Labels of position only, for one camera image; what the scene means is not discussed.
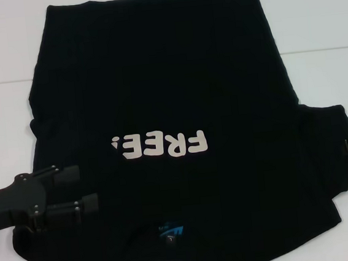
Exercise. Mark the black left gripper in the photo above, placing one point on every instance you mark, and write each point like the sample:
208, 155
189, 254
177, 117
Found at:
14, 201

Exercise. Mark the black shirt with FREE print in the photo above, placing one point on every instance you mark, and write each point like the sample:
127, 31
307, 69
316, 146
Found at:
168, 75

